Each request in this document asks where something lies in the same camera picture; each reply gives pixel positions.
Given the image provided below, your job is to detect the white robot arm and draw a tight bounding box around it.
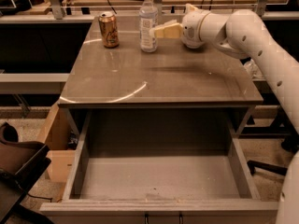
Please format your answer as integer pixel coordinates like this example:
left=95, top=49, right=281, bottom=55
left=149, top=4, right=299, bottom=224

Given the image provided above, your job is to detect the clear plastic water bottle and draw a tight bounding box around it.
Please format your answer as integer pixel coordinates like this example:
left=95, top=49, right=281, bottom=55
left=139, top=0, right=158, bottom=52

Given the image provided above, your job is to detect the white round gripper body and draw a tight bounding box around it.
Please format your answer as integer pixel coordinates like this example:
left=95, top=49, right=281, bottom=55
left=181, top=9, right=209, bottom=46

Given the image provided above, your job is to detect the grey cabinet with glossy top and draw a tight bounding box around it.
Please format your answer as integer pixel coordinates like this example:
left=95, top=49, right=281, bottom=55
left=57, top=14, right=264, bottom=138

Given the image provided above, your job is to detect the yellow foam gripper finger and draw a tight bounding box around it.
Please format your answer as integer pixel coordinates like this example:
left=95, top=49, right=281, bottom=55
left=185, top=3, right=197, bottom=13
left=149, top=22, right=182, bottom=38

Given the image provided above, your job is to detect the white ceramic bowl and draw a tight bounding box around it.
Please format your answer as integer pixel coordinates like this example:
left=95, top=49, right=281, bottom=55
left=186, top=43, right=204, bottom=49

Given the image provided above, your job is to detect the gold soda can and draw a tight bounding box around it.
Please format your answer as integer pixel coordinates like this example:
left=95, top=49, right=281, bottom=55
left=99, top=11, right=120, bottom=49

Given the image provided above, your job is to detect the dark brown office chair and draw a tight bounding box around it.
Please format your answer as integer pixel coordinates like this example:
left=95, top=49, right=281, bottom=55
left=0, top=122, right=53, bottom=224

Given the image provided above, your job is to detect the open grey top drawer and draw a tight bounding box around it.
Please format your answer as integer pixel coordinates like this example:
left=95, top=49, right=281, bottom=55
left=41, top=108, right=278, bottom=224

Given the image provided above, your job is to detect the cardboard box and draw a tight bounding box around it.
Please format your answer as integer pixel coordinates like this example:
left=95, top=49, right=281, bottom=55
left=37, top=104, right=75, bottom=183

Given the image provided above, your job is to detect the small clear pump bottle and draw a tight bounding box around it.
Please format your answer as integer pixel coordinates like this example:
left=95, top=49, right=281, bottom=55
left=244, top=60, right=263, bottom=79

